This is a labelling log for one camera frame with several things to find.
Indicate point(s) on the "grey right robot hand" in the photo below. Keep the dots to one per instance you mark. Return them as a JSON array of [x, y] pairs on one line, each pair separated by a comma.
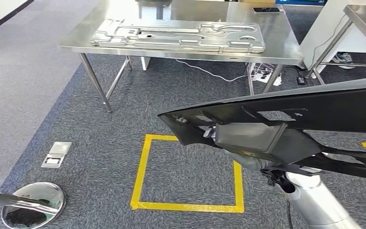
[[243, 161]]

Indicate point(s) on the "long black plastic part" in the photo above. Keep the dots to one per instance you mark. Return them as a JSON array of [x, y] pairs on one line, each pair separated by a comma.
[[344, 107]]

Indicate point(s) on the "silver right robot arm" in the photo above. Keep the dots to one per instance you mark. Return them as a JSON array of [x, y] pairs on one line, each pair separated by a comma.
[[315, 202]]

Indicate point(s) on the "white power strip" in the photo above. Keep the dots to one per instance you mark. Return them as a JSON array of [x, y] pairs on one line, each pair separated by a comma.
[[265, 74]]

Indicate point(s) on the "black power adapter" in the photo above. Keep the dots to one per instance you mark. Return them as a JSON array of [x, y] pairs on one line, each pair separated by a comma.
[[302, 80]]

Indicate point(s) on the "stamped silver metal panel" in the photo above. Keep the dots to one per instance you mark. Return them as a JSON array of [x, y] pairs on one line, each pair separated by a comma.
[[176, 39]]

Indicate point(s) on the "person's foot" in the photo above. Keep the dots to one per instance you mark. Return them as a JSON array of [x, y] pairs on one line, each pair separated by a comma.
[[343, 60]]

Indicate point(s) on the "black smartphone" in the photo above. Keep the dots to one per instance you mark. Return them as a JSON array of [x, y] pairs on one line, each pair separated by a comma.
[[266, 10]]

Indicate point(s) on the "blue panel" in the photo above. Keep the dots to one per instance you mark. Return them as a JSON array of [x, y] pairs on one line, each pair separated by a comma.
[[301, 2]]

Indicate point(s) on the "silver floor socket box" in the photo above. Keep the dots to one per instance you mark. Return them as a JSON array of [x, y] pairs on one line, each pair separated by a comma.
[[56, 155]]

